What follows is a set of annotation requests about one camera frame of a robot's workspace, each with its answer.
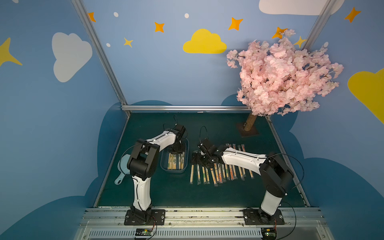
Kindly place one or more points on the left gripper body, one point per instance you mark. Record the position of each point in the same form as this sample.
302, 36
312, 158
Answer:
176, 145

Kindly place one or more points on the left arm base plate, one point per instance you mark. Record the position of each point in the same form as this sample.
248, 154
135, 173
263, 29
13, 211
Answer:
149, 217

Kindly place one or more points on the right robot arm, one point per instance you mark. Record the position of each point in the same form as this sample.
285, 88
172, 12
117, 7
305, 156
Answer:
275, 173

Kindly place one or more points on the chopsticks green label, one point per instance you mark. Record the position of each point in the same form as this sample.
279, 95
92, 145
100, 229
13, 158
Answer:
224, 173

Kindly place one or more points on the red striped chopsticks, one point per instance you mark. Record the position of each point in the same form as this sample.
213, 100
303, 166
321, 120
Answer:
214, 177

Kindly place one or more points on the pink blossom artificial tree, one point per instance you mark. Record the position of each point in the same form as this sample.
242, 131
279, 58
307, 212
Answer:
280, 79

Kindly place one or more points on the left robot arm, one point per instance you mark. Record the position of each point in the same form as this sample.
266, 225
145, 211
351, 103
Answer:
143, 163

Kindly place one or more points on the aluminium rail frame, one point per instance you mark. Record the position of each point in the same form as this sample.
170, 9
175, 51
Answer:
107, 223

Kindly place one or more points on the chopsticks red print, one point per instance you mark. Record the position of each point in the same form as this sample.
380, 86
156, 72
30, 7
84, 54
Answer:
217, 173

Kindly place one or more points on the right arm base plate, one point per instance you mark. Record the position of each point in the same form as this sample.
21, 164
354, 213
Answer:
259, 217

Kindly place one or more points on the chopsticks green tip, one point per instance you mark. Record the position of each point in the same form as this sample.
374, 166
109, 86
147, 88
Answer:
207, 176

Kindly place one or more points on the chopsticks bundle in box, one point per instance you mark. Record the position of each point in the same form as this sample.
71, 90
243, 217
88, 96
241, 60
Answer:
176, 161

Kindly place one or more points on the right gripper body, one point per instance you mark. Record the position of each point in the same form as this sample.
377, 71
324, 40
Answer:
201, 156

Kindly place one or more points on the clear plastic storage box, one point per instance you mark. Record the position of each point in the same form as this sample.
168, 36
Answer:
165, 157

